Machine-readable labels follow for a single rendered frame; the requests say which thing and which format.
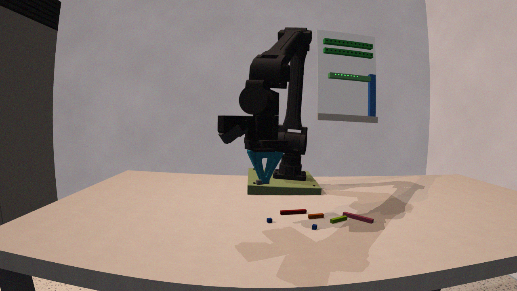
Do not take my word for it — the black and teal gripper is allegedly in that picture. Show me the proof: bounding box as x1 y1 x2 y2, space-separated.
244 115 288 183

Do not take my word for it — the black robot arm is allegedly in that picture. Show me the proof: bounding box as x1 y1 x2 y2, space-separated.
218 27 312 181

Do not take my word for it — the lime green rod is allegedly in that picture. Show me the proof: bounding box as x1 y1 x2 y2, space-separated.
330 215 347 224

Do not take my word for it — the orange rod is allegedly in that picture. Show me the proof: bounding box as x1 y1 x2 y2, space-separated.
308 213 324 219

